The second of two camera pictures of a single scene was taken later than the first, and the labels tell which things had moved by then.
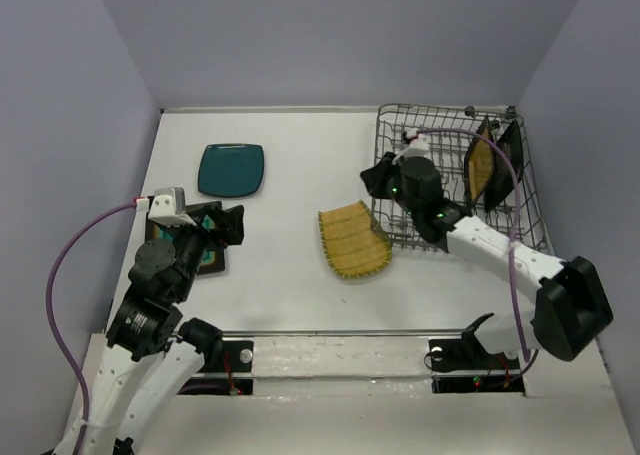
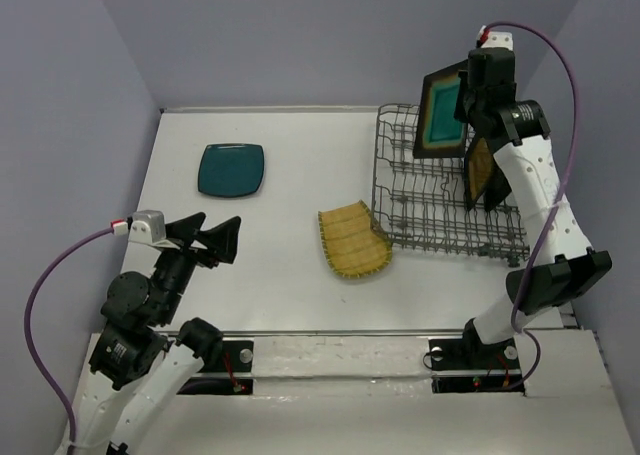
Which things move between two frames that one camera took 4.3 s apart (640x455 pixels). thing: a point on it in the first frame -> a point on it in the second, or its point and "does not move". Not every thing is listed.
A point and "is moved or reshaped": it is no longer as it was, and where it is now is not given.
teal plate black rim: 212,216 is moved or reshaped
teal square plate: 231,169 does not move
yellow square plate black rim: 479,163 does not move
